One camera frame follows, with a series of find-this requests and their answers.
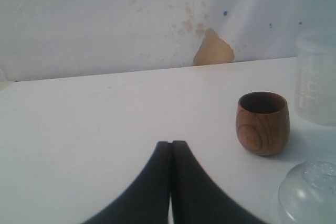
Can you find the translucent frosted plastic cup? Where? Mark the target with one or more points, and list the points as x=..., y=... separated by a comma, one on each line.
x=315, y=76

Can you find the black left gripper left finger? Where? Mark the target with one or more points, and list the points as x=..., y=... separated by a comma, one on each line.
x=147, y=199

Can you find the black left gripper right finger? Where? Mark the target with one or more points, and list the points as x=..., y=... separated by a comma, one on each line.
x=195, y=197

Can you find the clear dome shaker lid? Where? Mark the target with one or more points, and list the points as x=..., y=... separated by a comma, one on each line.
x=307, y=194

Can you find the brown wooden cup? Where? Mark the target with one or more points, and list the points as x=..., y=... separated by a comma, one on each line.
x=262, y=123

